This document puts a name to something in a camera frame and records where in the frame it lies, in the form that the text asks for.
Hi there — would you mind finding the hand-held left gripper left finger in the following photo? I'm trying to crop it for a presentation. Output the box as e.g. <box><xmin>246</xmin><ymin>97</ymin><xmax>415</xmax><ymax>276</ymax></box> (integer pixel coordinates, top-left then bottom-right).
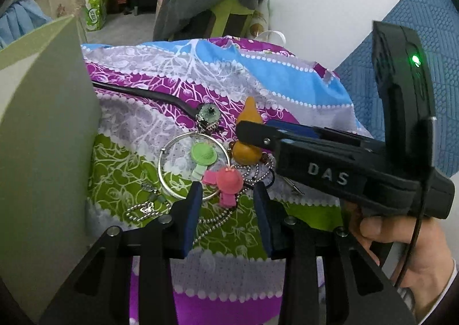
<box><xmin>39</xmin><ymin>182</ymin><xmax>205</xmax><ymax>325</ymax></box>

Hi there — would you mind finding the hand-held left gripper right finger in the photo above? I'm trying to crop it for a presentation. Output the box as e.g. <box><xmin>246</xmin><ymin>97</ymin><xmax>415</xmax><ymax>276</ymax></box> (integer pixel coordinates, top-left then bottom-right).
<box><xmin>252</xmin><ymin>183</ymin><xmax>418</xmax><ymax>325</ymax></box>

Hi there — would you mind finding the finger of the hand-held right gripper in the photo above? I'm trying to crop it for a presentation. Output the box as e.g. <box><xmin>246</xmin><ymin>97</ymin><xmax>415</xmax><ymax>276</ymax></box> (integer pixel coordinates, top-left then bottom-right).
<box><xmin>267</xmin><ymin>120</ymin><xmax>374</xmax><ymax>149</ymax></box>
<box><xmin>235</xmin><ymin>120</ymin><xmax>323</xmax><ymax>154</ymax></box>

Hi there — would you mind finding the orange gourd ornament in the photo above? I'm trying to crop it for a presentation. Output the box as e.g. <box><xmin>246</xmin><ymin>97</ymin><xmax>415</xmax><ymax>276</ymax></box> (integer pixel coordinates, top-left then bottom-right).
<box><xmin>230</xmin><ymin>96</ymin><xmax>269</xmax><ymax>167</ymax></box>

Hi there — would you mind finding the silver ball chain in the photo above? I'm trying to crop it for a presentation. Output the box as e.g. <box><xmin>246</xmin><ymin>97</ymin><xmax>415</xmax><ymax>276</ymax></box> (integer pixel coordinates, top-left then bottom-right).
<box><xmin>194</xmin><ymin>164</ymin><xmax>277</xmax><ymax>244</ymax></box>

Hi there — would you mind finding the silver chain with charms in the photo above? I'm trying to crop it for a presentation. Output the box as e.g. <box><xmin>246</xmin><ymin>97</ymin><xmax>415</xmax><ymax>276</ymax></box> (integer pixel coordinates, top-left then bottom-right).
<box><xmin>125</xmin><ymin>183</ymin><xmax>170</xmax><ymax>222</ymax></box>

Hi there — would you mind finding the pink doll charm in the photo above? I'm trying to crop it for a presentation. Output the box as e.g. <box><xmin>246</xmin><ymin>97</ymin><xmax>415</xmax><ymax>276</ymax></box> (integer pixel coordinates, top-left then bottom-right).
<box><xmin>203</xmin><ymin>165</ymin><xmax>245</xmax><ymax>209</ymax></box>

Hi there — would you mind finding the green hat charm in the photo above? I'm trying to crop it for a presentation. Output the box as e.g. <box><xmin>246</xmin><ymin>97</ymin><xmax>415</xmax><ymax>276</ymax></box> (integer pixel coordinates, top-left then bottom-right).
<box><xmin>191</xmin><ymin>142</ymin><xmax>219</xmax><ymax>181</ymax></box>

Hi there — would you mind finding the silver bangle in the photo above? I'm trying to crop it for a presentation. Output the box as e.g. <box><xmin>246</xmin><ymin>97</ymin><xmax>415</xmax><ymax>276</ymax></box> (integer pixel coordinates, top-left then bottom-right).
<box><xmin>158</xmin><ymin>132</ymin><xmax>238</xmax><ymax>203</ymax></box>

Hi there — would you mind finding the black hair stick green pendant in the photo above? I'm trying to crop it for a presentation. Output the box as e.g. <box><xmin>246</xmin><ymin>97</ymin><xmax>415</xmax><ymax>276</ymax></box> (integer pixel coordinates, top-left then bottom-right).
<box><xmin>92</xmin><ymin>81</ymin><xmax>223</xmax><ymax>134</ymax></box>

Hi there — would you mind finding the green cardboard box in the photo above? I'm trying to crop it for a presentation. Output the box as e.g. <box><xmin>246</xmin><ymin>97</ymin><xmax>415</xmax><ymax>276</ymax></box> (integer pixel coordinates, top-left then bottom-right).
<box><xmin>0</xmin><ymin>15</ymin><xmax>103</xmax><ymax>323</ymax></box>

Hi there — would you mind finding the person's right forearm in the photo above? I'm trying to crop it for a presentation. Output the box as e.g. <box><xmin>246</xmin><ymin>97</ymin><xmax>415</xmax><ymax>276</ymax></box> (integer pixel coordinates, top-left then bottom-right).
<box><xmin>398</xmin><ymin>258</ymin><xmax>459</xmax><ymax>325</ymax></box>

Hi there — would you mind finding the person's right hand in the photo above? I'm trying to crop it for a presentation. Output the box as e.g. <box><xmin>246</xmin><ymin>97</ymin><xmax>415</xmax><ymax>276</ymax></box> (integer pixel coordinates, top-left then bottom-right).
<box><xmin>349</xmin><ymin>215</ymin><xmax>457</xmax><ymax>311</ymax></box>

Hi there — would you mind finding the silver metal pin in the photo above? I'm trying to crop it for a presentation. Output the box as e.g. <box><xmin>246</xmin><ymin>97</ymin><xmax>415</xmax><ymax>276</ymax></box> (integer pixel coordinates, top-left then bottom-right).
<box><xmin>283</xmin><ymin>177</ymin><xmax>306</xmax><ymax>197</ymax></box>

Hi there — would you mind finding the blue quilted cushion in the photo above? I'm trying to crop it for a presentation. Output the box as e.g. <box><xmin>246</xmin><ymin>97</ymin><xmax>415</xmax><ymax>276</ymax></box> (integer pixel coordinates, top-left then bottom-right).
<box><xmin>333</xmin><ymin>0</ymin><xmax>459</xmax><ymax>176</ymax></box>

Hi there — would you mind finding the printed blanket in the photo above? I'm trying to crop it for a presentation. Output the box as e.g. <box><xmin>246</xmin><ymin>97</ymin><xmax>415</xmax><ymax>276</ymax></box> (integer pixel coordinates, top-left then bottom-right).
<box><xmin>81</xmin><ymin>36</ymin><xmax>374</xmax><ymax>325</ymax></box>

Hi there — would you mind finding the white ribbon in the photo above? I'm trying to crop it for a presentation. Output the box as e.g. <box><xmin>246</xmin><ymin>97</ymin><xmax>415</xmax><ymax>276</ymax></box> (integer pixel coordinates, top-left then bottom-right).
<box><xmin>257</xmin><ymin>29</ymin><xmax>286</xmax><ymax>43</ymax></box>

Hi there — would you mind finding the green stool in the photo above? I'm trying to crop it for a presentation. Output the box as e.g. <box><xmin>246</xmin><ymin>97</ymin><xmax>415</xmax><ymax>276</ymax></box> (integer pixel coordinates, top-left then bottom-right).
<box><xmin>211</xmin><ymin>0</ymin><xmax>259</xmax><ymax>39</ymax></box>

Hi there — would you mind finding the green printed bag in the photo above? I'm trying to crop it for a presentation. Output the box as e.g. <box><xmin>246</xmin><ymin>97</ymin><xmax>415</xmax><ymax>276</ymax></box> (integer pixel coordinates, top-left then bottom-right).
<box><xmin>84</xmin><ymin>0</ymin><xmax>110</xmax><ymax>32</ymax></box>

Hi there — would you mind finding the light blue cloth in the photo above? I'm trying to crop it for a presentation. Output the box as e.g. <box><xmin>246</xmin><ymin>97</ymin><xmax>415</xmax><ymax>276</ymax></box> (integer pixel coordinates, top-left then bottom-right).
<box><xmin>0</xmin><ymin>0</ymin><xmax>53</xmax><ymax>49</ymax></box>

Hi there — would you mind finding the black cable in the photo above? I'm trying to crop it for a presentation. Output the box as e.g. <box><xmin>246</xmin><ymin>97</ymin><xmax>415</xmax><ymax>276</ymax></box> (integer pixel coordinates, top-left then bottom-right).
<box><xmin>394</xmin><ymin>116</ymin><xmax>437</xmax><ymax>287</ymax></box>

